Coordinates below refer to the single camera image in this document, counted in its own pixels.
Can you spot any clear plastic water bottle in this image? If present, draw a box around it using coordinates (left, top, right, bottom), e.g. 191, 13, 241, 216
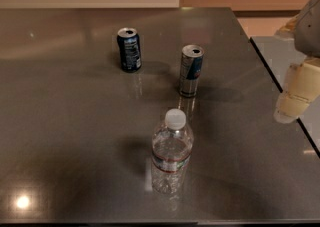
151, 108, 194, 194

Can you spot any dark blue soda can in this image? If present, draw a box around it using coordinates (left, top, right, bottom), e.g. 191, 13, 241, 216
117, 27, 142, 72

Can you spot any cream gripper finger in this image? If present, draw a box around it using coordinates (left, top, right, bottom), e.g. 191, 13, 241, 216
274, 16, 298, 40
274, 56, 320, 124

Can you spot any grey side table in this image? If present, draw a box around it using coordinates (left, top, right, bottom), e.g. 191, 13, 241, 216
250, 37, 320, 153

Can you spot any silver blue energy drink can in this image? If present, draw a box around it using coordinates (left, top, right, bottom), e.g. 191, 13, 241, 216
179, 44, 204, 97

